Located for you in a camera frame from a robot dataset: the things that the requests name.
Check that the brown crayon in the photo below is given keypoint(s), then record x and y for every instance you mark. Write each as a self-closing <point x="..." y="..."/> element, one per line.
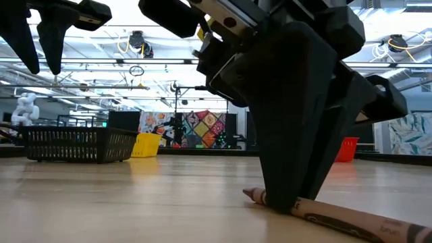
<point x="337" y="221"/>

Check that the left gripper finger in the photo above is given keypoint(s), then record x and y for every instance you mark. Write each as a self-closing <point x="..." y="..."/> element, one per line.
<point x="55" y="37"/>
<point x="18" y="30"/>

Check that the red plastic basket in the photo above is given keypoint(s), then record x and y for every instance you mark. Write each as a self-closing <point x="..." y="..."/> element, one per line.
<point x="347" y="148"/>

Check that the black metal frame rig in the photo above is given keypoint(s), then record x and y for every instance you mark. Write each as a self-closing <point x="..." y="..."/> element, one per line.
<point x="189" y="87"/>

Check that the white building column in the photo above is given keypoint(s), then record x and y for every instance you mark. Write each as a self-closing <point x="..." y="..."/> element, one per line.
<point x="241" y="128"/>

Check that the black partition board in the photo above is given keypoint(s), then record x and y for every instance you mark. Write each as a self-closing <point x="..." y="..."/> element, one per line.
<point x="364" y="135"/>

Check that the black plastic basket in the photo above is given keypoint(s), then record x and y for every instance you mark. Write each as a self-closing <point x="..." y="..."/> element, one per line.
<point x="81" y="145"/>

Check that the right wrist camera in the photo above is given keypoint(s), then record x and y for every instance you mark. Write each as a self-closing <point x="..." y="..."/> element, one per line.
<point x="219" y="71"/>

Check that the colourful patchwork quilt panel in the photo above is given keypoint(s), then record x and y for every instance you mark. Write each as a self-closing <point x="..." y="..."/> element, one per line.
<point x="202" y="130"/>

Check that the white twisted sculpture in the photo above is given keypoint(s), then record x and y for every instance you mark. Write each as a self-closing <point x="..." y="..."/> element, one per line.
<point x="25" y="109"/>

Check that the black cabinet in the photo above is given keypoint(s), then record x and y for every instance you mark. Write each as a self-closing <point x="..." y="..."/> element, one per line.
<point x="253" y="131"/>

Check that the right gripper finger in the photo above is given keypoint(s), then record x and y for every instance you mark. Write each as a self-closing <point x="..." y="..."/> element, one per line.
<point x="290" y="118"/>
<point x="341" y="111"/>

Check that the black aluminium table frame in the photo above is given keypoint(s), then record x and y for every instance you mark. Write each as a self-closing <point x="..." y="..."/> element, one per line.
<point x="202" y="152"/>

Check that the yellow plastic basket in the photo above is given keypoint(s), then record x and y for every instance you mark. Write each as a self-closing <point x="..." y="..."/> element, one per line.
<point x="146" y="145"/>

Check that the black box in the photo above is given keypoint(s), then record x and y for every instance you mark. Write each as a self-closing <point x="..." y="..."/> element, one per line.
<point x="123" y="121"/>

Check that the leaf pattern panel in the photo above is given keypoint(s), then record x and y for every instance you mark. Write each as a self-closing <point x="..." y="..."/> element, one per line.
<point x="411" y="135"/>

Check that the floral pattern panel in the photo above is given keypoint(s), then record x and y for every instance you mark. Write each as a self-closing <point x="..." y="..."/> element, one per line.
<point x="152" y="123"/>

